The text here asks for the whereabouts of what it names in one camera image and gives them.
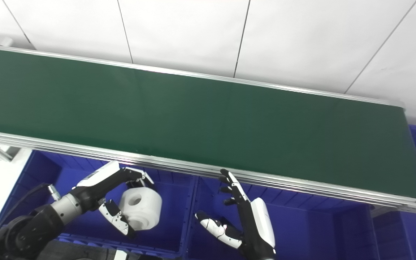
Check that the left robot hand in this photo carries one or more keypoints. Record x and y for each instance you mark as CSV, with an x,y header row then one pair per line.
x,y
107,195

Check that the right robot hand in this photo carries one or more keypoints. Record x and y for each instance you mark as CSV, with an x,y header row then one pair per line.
x,y
255,231

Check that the white cylindrical plastic part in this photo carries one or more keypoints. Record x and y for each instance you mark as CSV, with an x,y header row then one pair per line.
x,y
141,207

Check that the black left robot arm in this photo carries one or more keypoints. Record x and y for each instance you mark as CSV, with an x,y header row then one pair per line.
x,y
31,227

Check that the green conveyor belt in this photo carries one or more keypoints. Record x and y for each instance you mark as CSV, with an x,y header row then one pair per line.
x,y
200,126

